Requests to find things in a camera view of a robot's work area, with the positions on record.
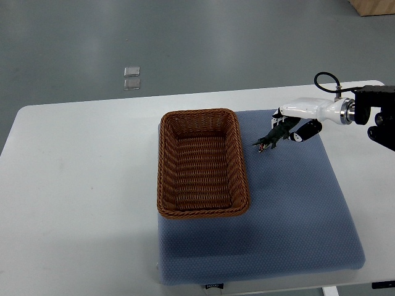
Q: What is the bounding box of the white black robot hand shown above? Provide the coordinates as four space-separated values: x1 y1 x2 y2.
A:
272 97 355 142

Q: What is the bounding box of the dark toy crocodile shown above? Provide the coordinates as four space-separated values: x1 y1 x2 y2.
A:
253 117 301 153

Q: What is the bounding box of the brown wicker basket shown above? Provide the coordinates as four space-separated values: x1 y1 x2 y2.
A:
157 109 251 220

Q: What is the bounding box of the wooden box corner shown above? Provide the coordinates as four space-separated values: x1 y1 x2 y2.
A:
349 0 394 17

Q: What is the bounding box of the blue grey foam mat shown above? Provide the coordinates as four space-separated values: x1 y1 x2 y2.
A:
158 110 365 286

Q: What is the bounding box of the black table control panel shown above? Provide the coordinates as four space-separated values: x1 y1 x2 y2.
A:
372 281 395 289

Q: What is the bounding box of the white table leg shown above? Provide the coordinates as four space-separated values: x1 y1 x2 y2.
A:
322 286 339 296

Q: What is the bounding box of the upper metal floor plate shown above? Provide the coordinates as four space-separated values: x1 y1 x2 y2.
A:
124 66 140 77

